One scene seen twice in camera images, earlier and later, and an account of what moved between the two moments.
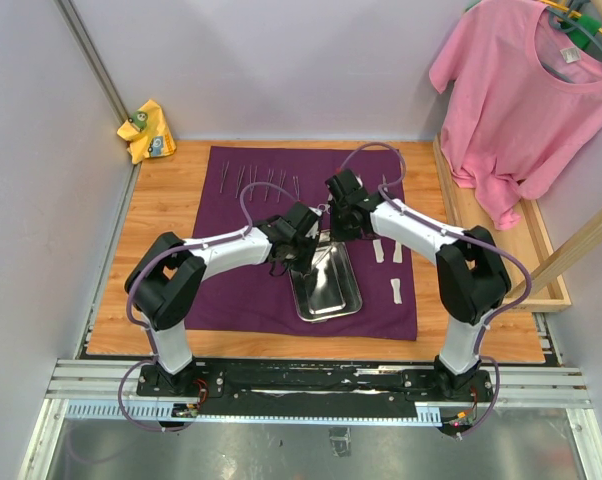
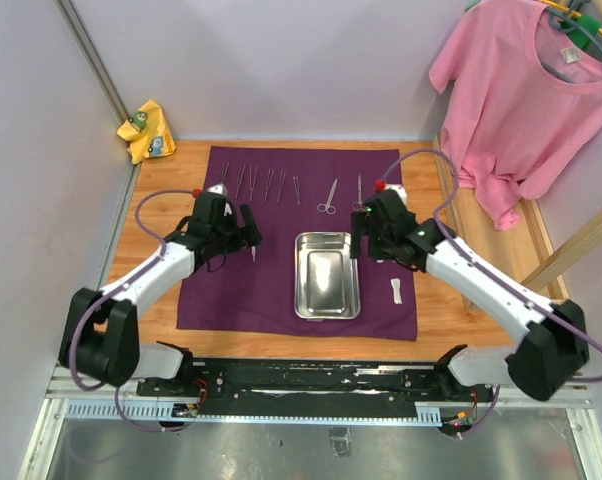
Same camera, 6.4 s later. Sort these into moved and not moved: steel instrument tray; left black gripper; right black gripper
Moved: right black gripper; left black gripper
Not moved: steel instrument tray
